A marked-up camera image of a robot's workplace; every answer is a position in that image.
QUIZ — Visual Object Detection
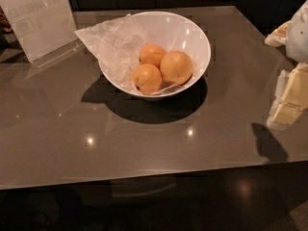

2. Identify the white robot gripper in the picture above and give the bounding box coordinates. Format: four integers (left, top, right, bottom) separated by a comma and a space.
265, 0, 308, 131

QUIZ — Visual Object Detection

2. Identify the front orange in bowl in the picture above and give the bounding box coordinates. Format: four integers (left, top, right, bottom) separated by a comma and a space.
131, 64, 163, 94

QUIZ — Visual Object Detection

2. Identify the orange in bowl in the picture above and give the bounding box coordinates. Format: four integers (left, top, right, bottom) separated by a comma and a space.
131, 64, 163, 94
160, 51, 193, 85
139, 44, 167, 67

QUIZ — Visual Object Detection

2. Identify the acrylic sign holder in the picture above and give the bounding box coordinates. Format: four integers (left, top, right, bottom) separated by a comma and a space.
0, 0, 77, 63

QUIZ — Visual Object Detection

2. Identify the right orange in bowl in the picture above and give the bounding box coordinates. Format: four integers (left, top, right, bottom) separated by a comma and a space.
160, 51, 193, 85

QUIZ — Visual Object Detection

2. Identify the crumpled clear plastic bag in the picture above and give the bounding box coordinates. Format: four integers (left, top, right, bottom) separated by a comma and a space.
74, 13, 181, 96

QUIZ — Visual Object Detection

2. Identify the white ceramic bowl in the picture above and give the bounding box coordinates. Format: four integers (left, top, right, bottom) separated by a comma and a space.
98, 12, 211, 100

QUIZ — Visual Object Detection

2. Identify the back orange in bowl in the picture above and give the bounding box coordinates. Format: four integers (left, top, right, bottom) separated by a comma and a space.
139, 44, 167, 67

